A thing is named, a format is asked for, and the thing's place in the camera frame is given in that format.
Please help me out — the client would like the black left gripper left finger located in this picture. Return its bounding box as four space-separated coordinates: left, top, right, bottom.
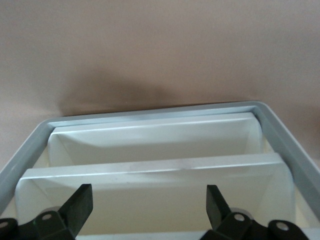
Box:
0 184 94 240

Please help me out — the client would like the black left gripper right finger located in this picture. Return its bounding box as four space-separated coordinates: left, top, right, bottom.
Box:
202 184 308 240

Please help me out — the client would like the white drawer cabinet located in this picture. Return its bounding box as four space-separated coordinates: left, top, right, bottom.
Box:
0 100 320 240

